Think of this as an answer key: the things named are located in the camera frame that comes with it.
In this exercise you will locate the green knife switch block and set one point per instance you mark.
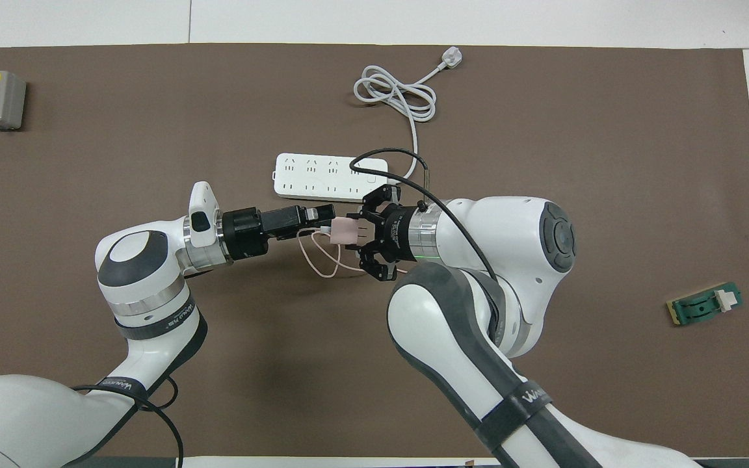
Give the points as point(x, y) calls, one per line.
point(699, 309)

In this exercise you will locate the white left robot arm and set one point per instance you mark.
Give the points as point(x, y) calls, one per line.
point(134, 260)

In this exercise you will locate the pink charger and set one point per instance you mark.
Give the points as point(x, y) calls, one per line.
point(343, 232)

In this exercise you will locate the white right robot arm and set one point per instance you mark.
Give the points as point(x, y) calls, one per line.
point(511, 260)

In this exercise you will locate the white power strip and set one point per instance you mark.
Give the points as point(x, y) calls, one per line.
point(309, 179)

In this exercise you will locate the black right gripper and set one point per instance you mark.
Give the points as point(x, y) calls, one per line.
point(395, 233)

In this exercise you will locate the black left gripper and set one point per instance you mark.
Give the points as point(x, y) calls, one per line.
point(244, 234)

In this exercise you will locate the brown table mat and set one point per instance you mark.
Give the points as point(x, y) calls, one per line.
point(283, 364)

